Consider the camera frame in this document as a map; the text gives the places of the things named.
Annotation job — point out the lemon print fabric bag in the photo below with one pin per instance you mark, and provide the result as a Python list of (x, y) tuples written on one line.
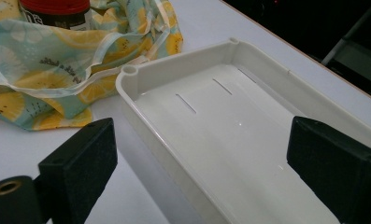
[(64, 71)]

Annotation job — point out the dark jar with red lid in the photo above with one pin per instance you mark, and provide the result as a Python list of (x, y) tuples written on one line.
[(57, 14)]

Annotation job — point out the grey metal stand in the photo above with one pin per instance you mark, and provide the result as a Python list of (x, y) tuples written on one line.
[(353, 43)]

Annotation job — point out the white plastic tray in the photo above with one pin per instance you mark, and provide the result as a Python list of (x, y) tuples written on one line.
[(223, 130)]

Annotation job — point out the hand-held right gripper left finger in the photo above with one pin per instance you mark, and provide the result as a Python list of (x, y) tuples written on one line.
[(77, 169)]

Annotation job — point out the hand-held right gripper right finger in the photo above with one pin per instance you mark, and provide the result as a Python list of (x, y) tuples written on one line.
[(332, 161)]

